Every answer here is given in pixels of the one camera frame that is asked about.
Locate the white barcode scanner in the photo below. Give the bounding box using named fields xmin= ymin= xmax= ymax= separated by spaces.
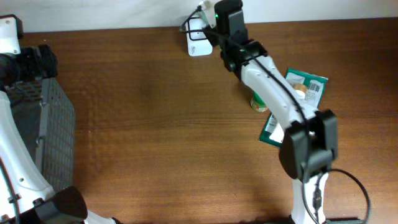
xmin=185 ymin=16 xmax=213 ymax=57

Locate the white tube with tan cap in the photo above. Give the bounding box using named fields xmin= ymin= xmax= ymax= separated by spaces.
xmin=269 ymin=82 xmax=308 ymax=142

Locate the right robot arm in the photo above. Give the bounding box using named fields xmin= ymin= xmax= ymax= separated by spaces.
xmin=205 ymin=0 xmax=338 ymax=223

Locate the green 3M wipes package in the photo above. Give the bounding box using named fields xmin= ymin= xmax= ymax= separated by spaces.
xmin=259 ymin=68 xmax=328 ymax=147

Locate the green lid glass jar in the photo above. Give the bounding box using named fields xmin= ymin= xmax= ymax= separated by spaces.
xmin=250 ymin=93 xmax=268 ymax=113

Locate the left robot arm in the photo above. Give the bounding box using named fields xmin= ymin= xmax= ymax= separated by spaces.
xmin=1 ymin=14 xmax=118 ymax=224

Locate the grey plastic mesh basket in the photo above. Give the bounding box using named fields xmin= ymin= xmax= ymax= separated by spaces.
xmin=6 ymin=78 xmax=76 ymax=192

